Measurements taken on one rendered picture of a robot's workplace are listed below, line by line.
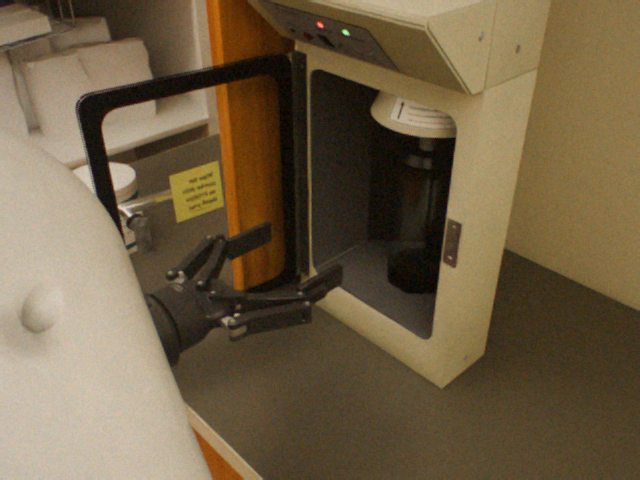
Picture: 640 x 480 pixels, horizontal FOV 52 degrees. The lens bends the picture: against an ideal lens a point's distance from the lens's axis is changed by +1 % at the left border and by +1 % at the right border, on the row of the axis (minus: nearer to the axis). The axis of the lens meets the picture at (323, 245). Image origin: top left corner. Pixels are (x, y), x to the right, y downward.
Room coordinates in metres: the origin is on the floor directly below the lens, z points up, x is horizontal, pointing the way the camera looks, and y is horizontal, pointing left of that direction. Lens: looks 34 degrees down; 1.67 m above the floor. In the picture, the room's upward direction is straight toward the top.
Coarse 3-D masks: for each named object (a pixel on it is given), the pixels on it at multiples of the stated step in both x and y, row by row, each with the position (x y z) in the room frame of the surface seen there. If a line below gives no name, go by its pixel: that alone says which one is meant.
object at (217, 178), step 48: (192, 96) 0.82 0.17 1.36; (240, 96) 0.86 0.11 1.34; (144, 144) 0.77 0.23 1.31; (192, 144) 0.81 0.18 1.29; (240, 144) 0.86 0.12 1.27; (144, 192) 0.77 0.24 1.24; (192, 192) 0.81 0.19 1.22; (240, 192) 0.85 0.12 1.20; (192, 240) 0.80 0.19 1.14; (144, 288) 0.75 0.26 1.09; (240, 288) 0.84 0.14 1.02
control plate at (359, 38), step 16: (272, 16) 0.86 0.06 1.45; (288, 16) 0.82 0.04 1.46; (304, 16) 0.79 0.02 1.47; (320, 16) 0.76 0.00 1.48; (288, 32) 0.87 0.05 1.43; (320, 32) 0.80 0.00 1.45; (336, 32) 0.77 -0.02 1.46; (352, 32) 0.74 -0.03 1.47; (368, 32) 0.71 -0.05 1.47; (336, 48) 0.81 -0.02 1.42; (368, 48) 0.75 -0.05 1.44; (384, 64) 0.76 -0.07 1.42
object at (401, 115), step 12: (384, 96) 0.85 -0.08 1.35; (396, 96) 0.83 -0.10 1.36; (372, 108) 0.87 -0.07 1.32; (384, 108) 0.84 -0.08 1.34; (396, 108) 0.82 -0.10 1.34; (408, 108) 0.81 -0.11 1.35; (420, 108) 0.80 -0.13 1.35; (432, 108) 0.80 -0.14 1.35; (384, 120) 0.82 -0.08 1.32; (396, 120) 0.81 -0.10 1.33; (408, 120) 0.80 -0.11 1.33; (420, 120) 0.79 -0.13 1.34; (432, 120) 0.79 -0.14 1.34; (444, 120) 0.79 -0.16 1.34; (408, 132) 0.79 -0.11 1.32; (420, 132) 0.79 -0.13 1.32; (432, 132) 0.78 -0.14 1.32; (444, 132) 0.78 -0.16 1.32; (456, 132) 0.79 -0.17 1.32
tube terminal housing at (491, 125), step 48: (528, 0) 0.74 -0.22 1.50; (528, 48) 0.75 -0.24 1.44; (432, 96) 0.75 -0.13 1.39; (480, 96) 0.70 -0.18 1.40; (528, 96) 0.77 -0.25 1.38; (480, 144) 0.70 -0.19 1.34; (480, 192) 0.72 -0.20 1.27; (480, 240) 0.73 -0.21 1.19; (336, 288) 0.86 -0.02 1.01; (480, 288) 0.74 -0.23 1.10; (384, 336) 0.78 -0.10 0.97; (432, 336) 0.72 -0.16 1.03; (480, 336) 0.76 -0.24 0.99
